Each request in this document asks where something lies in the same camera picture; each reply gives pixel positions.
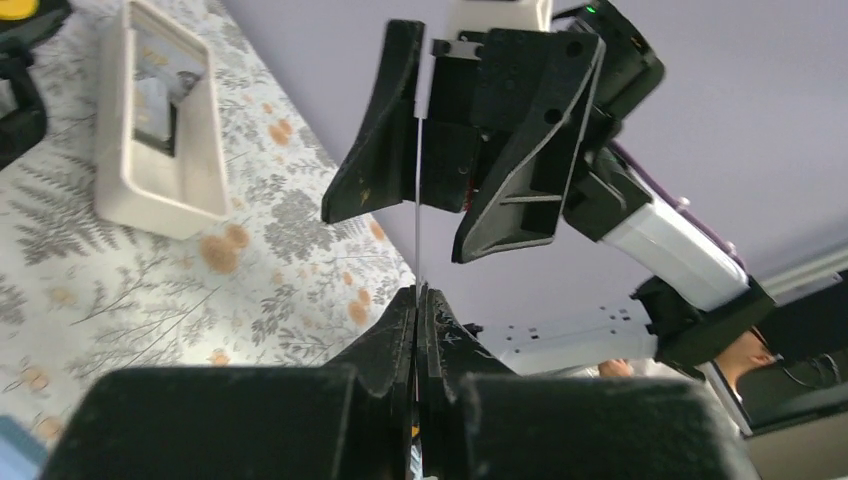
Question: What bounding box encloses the black VIP card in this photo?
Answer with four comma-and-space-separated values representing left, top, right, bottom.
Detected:
411, 118, 425, 480

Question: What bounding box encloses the blue leather card holder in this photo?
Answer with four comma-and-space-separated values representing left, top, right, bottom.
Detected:
1, 415, 48, 480

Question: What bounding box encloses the person in background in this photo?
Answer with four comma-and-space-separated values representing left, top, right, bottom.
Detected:
591, 327, 777, 402

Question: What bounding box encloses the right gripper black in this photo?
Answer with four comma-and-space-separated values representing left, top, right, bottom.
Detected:
321, 19, 605, 264

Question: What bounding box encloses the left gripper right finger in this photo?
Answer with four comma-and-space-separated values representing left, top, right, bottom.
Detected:
417, 288, 758, 479

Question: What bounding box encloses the silver VIP card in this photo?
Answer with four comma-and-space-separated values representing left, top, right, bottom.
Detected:
133, 27, 206, 155

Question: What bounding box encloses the white plastic card tray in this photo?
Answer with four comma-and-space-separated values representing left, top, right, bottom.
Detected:
94, 1, 230, 239

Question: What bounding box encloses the yellow round chip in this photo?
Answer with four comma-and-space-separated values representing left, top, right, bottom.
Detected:
0, 0, 40, 21

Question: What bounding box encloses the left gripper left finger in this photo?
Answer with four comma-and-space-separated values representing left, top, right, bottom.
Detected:
42, 287, 416, 479

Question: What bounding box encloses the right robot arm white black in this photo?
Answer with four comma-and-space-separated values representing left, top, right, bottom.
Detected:
321, 1, 775, 382

